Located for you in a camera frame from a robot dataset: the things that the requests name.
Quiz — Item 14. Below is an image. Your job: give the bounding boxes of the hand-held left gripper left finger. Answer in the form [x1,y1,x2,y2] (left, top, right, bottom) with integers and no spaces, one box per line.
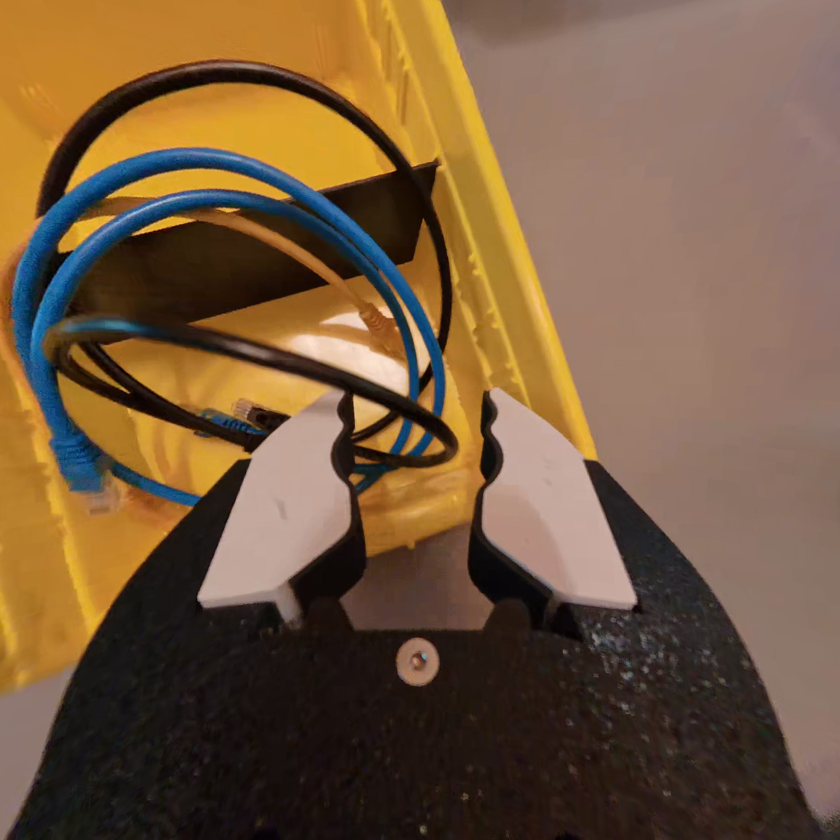
[196,389,368,627]

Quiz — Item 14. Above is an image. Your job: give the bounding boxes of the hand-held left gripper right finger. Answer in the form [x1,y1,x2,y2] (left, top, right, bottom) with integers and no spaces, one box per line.
[467,387,639,624]

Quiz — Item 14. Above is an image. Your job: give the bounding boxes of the black network cable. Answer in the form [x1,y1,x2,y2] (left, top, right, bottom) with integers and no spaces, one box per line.
[36,59,460,470]

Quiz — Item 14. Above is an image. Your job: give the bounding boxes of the yellow plastic bin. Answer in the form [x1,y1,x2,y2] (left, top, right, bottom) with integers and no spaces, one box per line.
[0,0,598,693]

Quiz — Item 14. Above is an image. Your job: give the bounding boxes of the grey desk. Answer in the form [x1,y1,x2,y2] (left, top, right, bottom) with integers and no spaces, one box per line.
[0,0,840,840]

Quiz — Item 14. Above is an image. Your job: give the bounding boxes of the black bin divider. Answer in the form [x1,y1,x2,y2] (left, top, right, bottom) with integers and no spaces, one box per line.
[49,161,439,322]

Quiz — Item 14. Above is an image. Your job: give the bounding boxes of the beige network cable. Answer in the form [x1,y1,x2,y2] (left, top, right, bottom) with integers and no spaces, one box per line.
[85,196,404,358]

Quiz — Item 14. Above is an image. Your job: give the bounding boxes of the blue network cable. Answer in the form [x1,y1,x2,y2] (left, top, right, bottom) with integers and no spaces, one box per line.
[12,147,447,516]

